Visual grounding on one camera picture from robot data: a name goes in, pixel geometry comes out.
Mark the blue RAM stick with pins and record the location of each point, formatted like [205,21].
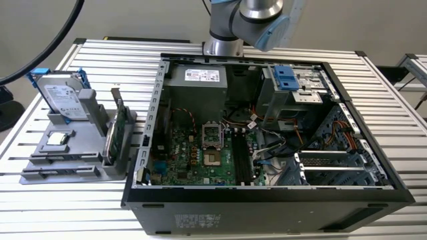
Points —
[60,172]

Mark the black RAM slot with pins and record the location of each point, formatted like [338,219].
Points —
[248,157]
[244,157]
[239,157]
[235,157]

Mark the black round base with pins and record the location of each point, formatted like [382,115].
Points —
[9,117]

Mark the hard disk in blue carrier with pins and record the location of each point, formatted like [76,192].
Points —
[61,95]

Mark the silver CPU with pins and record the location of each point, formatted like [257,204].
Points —
[57,139]

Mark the grey parts rack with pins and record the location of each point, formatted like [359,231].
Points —
[83,130]

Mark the black table corner cap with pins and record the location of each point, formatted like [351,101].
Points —
[80,41]
[360,53]

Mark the green graphics card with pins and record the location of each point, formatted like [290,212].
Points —
[116,135]

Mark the black fan housing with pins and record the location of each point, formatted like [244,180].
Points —
[163,130]

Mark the blue expansion slot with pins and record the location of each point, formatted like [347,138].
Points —
[160,167]

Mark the grey power supply unit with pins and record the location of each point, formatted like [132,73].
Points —
[196,100]

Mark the green motherboard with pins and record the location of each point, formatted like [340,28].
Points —
[180,160]

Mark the CPU socket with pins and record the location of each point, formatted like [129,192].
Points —
[212,158]

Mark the metal locking lever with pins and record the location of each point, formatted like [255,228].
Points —
[223,136]

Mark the metal drive cage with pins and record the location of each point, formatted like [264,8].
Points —
[276,105]

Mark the blue plastic drive latch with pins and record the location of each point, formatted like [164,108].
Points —
[283,77]

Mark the black PC case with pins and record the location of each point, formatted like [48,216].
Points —
[267,217]

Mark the grey metal disk bay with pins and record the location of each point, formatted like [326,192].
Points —
[334,170]

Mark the black box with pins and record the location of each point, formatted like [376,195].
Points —
[391,73]

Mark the aluminium frame table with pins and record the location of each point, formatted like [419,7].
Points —
[414,65]

